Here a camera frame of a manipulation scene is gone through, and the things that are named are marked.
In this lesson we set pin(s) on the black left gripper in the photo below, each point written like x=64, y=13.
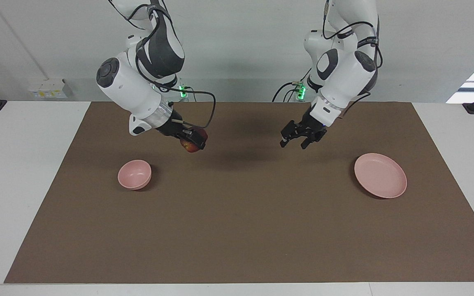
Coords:
x=313, y=125

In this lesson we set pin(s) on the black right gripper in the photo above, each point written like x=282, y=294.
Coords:
x=171, y=125

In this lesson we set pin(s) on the dark red apple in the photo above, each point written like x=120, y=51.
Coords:
x=188, y=146

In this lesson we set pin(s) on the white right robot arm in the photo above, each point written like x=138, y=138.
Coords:
x=130, y=86

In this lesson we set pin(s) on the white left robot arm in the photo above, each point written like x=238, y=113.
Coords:
x=344, y=70

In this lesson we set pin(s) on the pink bowl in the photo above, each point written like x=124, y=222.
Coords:
x=134, y=174

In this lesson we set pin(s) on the pink plate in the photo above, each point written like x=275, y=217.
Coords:
x=381, y=174

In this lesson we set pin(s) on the brown table mat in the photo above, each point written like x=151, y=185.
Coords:
x=237, y=230

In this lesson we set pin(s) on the white wall power outlet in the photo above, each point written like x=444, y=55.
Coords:
x=47, y=88

